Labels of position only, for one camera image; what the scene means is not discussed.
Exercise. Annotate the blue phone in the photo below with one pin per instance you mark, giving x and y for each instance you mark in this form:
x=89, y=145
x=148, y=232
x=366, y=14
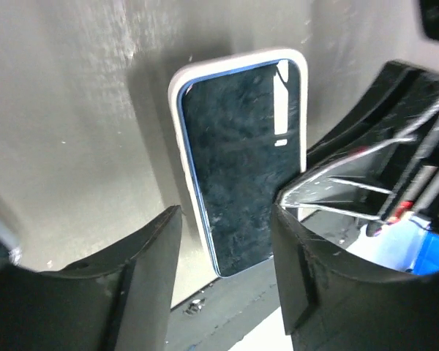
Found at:
x=241, y=168

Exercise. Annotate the beige phone case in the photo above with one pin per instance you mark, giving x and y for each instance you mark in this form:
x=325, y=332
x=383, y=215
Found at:
x=183, y=146

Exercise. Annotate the blue storage bin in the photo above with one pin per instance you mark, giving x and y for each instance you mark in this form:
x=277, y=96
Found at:
x=427, y=261

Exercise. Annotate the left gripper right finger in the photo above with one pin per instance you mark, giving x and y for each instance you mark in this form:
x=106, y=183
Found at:
x=334, y=300

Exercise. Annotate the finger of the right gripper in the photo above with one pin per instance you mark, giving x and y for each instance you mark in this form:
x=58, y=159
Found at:
x=373, y=159

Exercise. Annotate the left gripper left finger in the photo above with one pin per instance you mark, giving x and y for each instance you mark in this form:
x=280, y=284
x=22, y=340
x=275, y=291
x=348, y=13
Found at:
x=116, y=299

